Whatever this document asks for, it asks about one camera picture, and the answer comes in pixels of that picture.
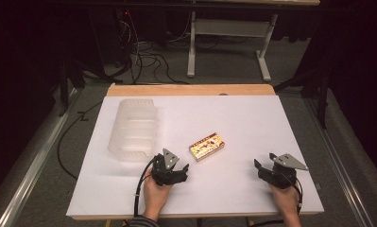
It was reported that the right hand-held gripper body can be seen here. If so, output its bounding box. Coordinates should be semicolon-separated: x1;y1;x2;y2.
265;152;310;190

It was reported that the small printed yellow box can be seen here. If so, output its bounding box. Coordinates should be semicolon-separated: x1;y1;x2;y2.
188;131;226;163

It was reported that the tangle of floor cables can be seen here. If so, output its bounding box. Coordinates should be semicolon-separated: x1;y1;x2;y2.
112;10;192;86

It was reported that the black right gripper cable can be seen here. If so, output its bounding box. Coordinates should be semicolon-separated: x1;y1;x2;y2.
283;171;304;216

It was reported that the translucent plastic storage bin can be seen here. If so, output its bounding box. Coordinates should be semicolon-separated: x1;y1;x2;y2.
107;97;159;164

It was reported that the person's right hand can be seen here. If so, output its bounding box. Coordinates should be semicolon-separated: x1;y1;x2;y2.
268;183;302;219

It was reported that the metal floor rail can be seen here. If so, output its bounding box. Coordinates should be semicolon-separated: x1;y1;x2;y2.
303;96;377;227
0;87;80;227

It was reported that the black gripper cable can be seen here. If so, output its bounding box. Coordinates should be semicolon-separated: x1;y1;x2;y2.
132;155;158;218
283;171;304;216

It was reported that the black stand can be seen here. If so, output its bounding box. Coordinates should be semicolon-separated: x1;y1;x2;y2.
57;58;87;118
273;67;333;131

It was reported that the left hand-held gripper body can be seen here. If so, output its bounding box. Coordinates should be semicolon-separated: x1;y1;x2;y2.
150;148;181;186

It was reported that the white metal desk frame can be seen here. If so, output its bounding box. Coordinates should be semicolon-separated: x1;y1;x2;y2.
186;10;279;83

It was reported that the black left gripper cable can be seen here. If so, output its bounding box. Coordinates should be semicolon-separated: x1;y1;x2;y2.
132;155;158;218

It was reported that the white table mat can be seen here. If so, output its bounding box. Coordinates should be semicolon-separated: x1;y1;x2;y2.
65;95;325;219

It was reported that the person's left hand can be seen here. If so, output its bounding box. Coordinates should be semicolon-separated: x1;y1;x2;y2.
143;167;173;221

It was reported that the black floor cable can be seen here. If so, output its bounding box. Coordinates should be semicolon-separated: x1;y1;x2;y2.
57;99;104;182

